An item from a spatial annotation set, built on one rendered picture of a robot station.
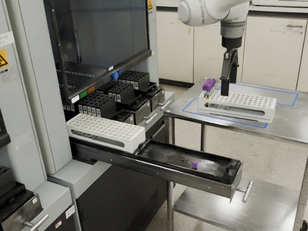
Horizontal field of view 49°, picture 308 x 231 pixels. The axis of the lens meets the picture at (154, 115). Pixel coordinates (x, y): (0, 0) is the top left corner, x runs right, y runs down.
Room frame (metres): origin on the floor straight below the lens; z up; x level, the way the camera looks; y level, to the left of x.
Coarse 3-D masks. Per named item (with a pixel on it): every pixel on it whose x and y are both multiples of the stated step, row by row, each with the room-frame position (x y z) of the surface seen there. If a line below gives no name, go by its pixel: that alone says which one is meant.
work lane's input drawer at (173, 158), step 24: (72, 144) 1.06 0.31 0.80; (96, 144) 1.02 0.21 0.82; (144, 144) 1.01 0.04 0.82; (168, 144) 1.00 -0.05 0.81; (144, 168) 0.92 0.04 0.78; (168, 168) 0.88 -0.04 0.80; (192, 168) 0.87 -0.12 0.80; (216, 168) 0.87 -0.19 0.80; (240, 168) 0.86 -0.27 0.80; (216, 192) 0.80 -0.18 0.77
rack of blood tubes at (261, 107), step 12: (216, 96) 1.25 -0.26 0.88; (228, 96) 1.24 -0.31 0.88; (240, 96) 1.24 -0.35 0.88; (252, 96) 1.24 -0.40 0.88; (204, 108) 1.22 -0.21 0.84; (216, 108) 1.24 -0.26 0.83; (228, 108) 1.24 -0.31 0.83; (240, 108) 1.24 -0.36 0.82; (252, 108) 1.14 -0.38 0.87; (264, 108) 1.12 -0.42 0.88; (264, 120) 1.12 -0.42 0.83
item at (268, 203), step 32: (192, 96) 1.39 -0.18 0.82; (288, 96) 1.34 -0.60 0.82; (224, 128) 1.12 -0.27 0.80; (256, 128) 1.08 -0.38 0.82; (288, 128) 1.07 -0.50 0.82; (192, 192) 1.36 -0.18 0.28; (256, 192) 1.34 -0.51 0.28; (288, 192) 1.33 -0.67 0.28; (224, 224) 1.13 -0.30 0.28; (256, 224) 1.13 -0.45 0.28; (288, 224) 1.12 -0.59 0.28
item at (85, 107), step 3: (99, 93) 1.34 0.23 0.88; (93, 96) 1.31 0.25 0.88; (96, 96) 1.31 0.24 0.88; (90, 99) 1.28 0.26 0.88; (93, 99) 1.28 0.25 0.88; (84, 102) 1.25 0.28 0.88; (87, 102) 1.26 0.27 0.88; (84, 105) 1.24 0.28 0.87; (84, 108) 1.24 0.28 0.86; (87, 108) 1.23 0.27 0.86; (84, 111) 1.24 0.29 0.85; (87, 111) 1.23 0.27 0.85; (87, 114) 1.23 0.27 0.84
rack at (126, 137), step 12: (72, 120) 1.13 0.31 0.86; (84, 120) 1.13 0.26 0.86; (96, 120) 1.12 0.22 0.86; (108, 120) 1.12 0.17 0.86; (72, 132) 1.10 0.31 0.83; (84, 132) 1.10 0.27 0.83; (96, 132) 1.03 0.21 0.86; (108, 132) 1.03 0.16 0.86; (120, 132) 1.02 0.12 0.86; (132, 132) 1.02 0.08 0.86; (144, 132) 1.04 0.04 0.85; (108, 144) 1.01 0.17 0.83; (120, 144) 1.03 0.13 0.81; (132, 144) 0.96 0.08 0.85
